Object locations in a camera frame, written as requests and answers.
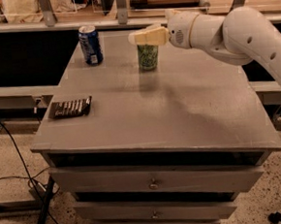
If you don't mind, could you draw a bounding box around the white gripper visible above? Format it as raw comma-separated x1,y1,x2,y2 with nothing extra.
128,9,199,49

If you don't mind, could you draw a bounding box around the green soda can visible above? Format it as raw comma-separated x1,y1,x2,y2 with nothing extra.
138,45,159,71

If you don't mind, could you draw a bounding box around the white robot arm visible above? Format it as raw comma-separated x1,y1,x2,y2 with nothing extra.
128,7,281,86

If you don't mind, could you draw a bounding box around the blue soda can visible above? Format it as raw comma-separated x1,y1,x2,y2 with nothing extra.
78,25,104,65

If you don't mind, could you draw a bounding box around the grey metal railing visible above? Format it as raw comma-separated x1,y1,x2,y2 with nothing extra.
0,0,281,33

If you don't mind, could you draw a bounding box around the dark snack bag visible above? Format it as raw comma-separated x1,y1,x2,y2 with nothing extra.
48,96,92,119

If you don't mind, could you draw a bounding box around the grey drawer cabinet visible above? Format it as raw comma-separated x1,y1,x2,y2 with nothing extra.
21,18,281,224

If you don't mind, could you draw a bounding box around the top grey drawer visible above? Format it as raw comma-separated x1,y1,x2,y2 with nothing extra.
49,165,264,193

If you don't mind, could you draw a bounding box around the middle grey drawer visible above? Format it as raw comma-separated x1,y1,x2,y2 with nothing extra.
74,201,236,221

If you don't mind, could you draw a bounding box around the black object bottom right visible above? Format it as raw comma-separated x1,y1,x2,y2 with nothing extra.
268,212,281,224

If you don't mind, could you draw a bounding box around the black tripod leg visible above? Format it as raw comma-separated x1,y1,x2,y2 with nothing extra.
37,177,54,224

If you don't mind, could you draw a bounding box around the black floor cable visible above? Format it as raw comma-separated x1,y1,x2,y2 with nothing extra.
0,116,71,224

